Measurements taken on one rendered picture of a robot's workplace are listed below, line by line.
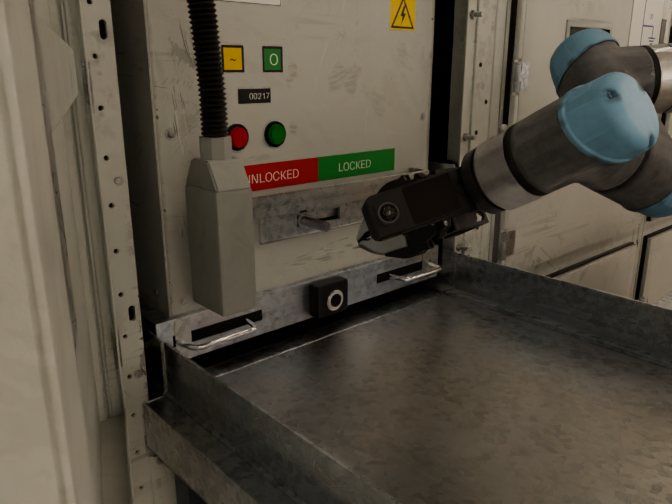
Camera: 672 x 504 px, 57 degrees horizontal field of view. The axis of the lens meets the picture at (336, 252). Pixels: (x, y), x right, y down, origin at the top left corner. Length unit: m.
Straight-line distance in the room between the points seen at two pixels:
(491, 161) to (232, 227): 0.28
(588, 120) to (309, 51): 0.43
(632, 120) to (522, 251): 0.71
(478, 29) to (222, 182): 0.56
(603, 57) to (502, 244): 0.52
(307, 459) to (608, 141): 0.37
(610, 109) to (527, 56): 0.62
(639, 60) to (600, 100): 0.19
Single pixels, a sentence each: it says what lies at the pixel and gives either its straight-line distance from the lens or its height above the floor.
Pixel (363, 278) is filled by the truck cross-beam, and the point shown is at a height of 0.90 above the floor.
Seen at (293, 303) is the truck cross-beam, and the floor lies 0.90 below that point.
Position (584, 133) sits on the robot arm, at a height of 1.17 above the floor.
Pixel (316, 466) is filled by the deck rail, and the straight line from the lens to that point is 0.56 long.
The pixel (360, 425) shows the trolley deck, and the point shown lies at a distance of 0.70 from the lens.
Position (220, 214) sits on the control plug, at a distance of 0.67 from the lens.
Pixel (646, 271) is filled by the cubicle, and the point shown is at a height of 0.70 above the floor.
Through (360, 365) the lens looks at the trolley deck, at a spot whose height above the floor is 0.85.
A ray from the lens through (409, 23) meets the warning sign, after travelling 1.01.
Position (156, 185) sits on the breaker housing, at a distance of 0.76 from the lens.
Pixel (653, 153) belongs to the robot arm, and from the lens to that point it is 0.63.
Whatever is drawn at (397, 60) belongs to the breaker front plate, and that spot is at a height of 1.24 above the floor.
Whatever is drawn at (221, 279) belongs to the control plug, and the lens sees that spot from 0.69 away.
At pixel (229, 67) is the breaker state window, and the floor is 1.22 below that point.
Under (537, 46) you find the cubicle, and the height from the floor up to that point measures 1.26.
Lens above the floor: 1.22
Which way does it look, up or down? 17 degrees down
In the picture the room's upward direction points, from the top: straight up
